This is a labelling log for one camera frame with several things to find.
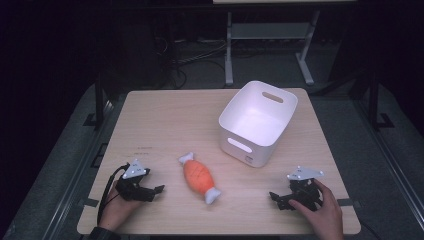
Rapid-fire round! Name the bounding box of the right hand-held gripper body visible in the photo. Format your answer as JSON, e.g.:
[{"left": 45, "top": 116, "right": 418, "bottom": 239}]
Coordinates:
[{"left": 285, "top": 165, "right": 325, "bottom": 212}]

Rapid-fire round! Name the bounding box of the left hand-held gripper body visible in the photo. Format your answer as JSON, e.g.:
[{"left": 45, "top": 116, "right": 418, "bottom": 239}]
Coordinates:
[{"left": 115, "top": 158, "right": 156, "bottom": 203}]

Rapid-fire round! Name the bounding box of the person's left hand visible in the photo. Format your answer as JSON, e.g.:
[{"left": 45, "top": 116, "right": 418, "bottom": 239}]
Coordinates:
[{"left": 98, "top": 180, "right": 145, "bottom": 232}]

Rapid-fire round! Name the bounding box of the person's right hand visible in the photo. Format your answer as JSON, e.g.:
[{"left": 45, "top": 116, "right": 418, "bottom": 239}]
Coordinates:
[{"left": 288, "top": 179, "right": 345, "bottom": 240}]

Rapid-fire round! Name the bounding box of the orange plush fish toy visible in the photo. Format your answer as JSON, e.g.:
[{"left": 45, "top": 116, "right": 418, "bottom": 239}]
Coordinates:
[{"left": 177, "top": 152, "right": 222, "bottom": 206}]

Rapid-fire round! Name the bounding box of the white plastic bin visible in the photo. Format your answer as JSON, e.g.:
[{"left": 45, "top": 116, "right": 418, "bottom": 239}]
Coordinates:
[{"left": 218, "top": 80, "right": 299, "bottom": 169}]

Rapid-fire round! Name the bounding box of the white metal stand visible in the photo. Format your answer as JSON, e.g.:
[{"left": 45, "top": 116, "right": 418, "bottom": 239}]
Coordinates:
[{"left": 224, "top": 9, "right": 322, "bottom": 88}]

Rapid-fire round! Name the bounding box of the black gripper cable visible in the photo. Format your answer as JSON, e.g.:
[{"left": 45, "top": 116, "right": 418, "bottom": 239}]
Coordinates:
[{"left": 96, "top": 162, "right": 131, "bottom": 226}]

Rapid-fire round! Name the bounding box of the bundle of floor cables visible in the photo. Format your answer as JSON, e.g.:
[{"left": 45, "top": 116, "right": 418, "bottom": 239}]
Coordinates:
[{"left": 153, "top": 36, "right": 228, "bottom": 90}]

